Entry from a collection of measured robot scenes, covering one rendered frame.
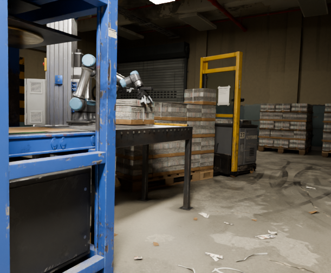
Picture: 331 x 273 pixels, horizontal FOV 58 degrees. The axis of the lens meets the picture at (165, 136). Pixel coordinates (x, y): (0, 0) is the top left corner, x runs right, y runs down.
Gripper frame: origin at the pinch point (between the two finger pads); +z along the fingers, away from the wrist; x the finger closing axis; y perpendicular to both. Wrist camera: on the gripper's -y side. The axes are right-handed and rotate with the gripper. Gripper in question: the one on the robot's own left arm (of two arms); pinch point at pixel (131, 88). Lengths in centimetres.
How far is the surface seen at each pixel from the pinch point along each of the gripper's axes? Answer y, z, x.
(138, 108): 14, -36, 109
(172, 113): 26, 43, 36
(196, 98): 7, 96, 9
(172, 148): 70, 44, 42
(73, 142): 22, -113, 205
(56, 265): 77, -124, 227
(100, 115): 7, -101, 209
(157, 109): 24.4, 34.1, 11.6
